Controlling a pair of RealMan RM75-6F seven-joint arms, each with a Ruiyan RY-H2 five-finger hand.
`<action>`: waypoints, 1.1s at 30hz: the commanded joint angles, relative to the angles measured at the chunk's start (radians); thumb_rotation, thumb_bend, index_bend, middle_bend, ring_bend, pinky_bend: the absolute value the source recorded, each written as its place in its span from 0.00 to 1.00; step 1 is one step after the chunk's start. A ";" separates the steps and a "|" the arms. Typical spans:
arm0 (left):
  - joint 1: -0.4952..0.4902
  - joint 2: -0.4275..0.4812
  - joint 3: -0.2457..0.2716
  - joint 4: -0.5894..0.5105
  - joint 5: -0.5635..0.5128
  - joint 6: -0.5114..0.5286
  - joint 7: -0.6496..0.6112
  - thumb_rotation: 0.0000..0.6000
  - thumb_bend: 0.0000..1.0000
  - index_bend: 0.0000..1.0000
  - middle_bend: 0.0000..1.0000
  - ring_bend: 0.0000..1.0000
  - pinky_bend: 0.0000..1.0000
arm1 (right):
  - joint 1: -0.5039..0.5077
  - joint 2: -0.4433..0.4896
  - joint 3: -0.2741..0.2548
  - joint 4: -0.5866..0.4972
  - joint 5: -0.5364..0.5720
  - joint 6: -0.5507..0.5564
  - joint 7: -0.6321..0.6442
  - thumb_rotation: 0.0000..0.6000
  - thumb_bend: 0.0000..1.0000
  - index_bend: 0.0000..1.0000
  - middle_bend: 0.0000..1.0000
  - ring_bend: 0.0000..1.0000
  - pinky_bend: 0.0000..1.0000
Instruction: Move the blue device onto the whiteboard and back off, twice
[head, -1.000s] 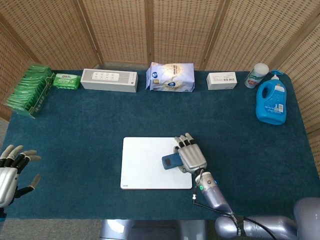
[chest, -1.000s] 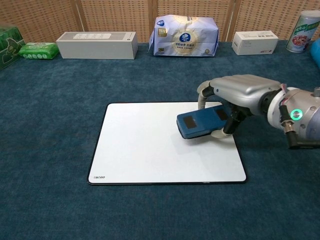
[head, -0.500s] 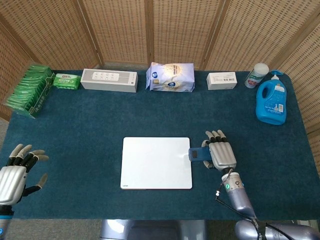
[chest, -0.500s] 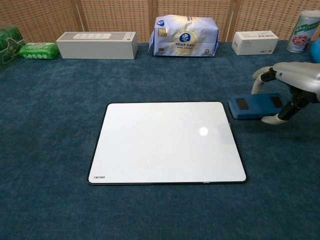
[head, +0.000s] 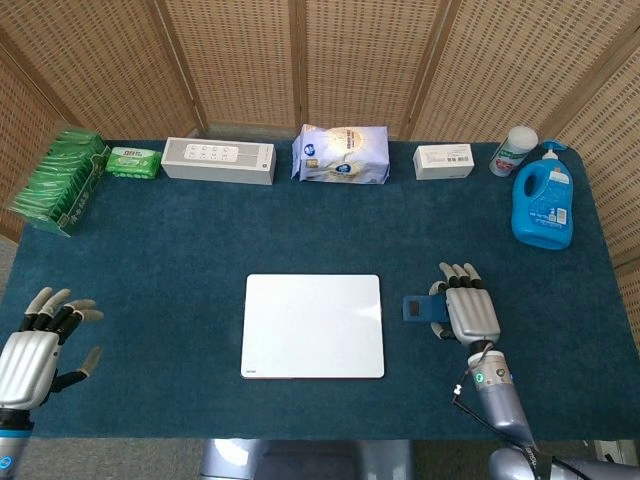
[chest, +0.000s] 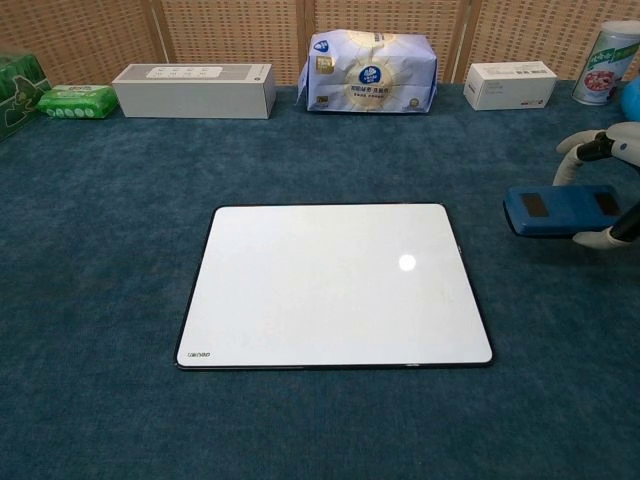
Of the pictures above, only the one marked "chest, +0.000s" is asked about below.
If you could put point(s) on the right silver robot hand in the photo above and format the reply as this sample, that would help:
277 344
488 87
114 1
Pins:
622 142

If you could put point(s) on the blue whiteboard eraser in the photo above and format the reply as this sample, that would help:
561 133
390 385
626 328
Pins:
565 212

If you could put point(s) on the white rectangular whiteboard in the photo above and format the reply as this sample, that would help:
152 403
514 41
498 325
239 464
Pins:
325 290

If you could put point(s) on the blue detergent pump bottle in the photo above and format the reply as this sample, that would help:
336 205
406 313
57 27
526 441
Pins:
632 102

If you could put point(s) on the wet wipes canister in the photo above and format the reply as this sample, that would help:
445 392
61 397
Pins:
602 70

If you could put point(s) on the small white cardboard box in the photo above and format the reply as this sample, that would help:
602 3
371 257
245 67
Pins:
510 87

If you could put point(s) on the blue white tissue pack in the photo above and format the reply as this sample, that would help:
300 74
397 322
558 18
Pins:
370 75

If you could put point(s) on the woven rattan folding screen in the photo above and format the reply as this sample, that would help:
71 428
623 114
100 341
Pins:
240 30

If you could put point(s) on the long white power strip box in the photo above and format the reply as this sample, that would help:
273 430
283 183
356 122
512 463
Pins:
195 97

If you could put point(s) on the dark teal table mat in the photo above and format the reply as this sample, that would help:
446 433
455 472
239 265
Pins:
125 225

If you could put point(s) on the green wipes pack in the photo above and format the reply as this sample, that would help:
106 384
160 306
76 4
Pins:
75 102

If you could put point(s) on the green tea packet display box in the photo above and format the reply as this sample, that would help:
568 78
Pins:
17 95

